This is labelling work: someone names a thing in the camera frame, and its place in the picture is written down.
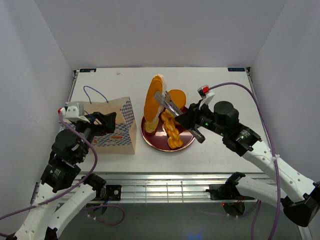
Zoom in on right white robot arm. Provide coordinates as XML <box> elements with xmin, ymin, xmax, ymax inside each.
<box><xmin>175</xmin><ymin>101</ymin><xmax>320</xmax><ymax>227</ymax></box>

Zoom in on orange twisted bread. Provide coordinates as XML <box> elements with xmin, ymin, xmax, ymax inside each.
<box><xmin>160</xmin><ymin>109</ymin><xmax>183</xmax><ymax>149</ymax></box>

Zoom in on orange round bun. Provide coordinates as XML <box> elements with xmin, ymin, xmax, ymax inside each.
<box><xmin>168</xmin><ymin>89</ymin><xmax>187</xmax><ymax>110</ymax></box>

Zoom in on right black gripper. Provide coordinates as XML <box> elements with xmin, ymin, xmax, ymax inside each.
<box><xmin>174</xmin><ymin>99</ymin><xmax>226</xmax><ymax>137</ymax></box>

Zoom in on paper bag with blue checks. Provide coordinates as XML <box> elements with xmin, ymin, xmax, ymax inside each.
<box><xmin>63</xmin><ymin>96</ymin><xmax>137</xmax><ymax>155</ymax></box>

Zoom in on green speckled bread slice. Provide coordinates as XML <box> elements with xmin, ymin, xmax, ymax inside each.
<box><xmin>144</xmin><ymin>119</ymin><xmax>159</xmax><ymax>135</ymax></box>

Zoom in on long orange bread loaf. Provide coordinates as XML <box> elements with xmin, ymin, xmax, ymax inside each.
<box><xmin>143</xmin><ymin>74</ymin><xmax>167</xmax><ymax>123</ymax></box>

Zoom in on dark red round plate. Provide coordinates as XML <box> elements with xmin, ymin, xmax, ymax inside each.
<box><xmin>141</xmin><ymin>115</ymin><xmax>195</xmax><ymax>152</ymax></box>

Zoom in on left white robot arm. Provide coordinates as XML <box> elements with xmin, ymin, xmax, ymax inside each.
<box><xmin>6</xmin><ymin>108</ymin><xmax>117</xmax><ymax>240</ymax></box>

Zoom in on purple cable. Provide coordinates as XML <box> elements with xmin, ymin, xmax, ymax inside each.
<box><xmin>0</xmin><ymin>114</ymin><xmax>126</xmax><ymax>237</ymax></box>
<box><xmin>199</xmin><ymin>81</ymin><xmax>281</xmax><ymax>240</ymax></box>

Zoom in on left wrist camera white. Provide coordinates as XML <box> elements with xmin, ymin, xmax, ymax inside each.
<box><xmin>58</xmin><ymin>102</ymin><xmax>88</xmax><ymax>122</ymax></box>

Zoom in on aluminium frame rail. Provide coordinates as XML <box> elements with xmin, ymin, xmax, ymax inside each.
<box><xmin>31</xmin><ymin>172</ymin><xmax>301</xmax><ymax>205</ymax></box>

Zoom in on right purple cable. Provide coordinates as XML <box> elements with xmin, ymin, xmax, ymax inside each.
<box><xmin>199</xmin><ymin>81</ymin><xmax>281</xmax><ymax>240</ymax></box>

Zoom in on metal serving tongs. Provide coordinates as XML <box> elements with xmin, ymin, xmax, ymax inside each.
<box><xmin>154</xmin><ymin>91</ymin><xmax>206</xmax><ymax>144</ymax></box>

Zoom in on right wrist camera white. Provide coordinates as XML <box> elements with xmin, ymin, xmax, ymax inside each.
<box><xmin>197</xmin><ymin>85</ymin><xmax>215</xmax><ymax>110</ymax></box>

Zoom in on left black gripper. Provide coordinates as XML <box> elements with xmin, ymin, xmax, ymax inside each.
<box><xmin>73</xmin><ymin>110</ymin><xmax>117</xmax><ymax>162</ymax></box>

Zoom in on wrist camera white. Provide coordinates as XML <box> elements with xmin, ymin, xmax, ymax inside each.
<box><xmin>58</xmin><ymin>102</ymin><xmax>88</xmax><ymax>122</ymax></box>
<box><xmin>197</xmin><ymin>85</ymin><xmax>215</xmax><ymax>110</ymax></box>

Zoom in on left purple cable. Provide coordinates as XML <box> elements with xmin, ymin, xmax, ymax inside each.
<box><xmin>0</xmin><ymin>114</ymin><xmax>126</xmax><ymax>237</ymax></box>

